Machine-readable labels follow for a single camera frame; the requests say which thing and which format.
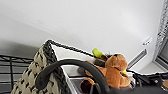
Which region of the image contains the grey ceiling vent slot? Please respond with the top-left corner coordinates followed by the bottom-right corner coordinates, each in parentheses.
top-left (127, 48), bottom-right (148, 69)

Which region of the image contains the black wire shelf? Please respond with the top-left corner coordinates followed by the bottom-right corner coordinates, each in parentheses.
top-left (0, 54), bottom-right (36, 85)

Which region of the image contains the orange brown plush horse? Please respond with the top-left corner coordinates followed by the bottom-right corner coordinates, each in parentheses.
top-left (79, 48), bottom-right (133, 93)

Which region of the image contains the white ceiling sensor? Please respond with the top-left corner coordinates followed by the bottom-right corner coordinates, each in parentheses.
top-left (142, 37), bottom-right (153, 46)

